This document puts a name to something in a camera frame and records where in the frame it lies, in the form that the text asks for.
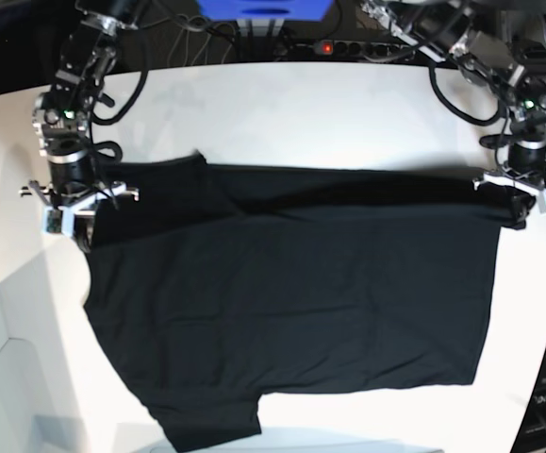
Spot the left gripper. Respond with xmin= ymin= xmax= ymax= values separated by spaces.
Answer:
xmin=472 ymin=143 xmax=546 ymax=225

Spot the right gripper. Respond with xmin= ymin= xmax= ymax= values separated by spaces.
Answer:
xmin=18 ymin=158 xmax=140 ymax=253

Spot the black T-shirt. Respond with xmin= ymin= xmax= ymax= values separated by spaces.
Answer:
xmin=84 ymin=155 xmax=526 ymax=452

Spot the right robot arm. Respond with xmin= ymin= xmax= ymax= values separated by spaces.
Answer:
xmin=19 ymin=1 xmax=148 ymax=253

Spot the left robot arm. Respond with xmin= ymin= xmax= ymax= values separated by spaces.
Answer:
xmin=361 ymin=1 xmax=546 ymax=214

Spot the black power strip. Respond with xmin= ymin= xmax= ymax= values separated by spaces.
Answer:
xmin=287 ymin=40 xmax=405 ymax=62

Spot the blue plastic box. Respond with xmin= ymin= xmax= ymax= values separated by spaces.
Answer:
xmin=197 ymin=0 xmax=334 ymax=21

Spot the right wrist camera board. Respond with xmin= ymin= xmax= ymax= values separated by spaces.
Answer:
xmin=41 ymin=207 xmax=74 ymax=238

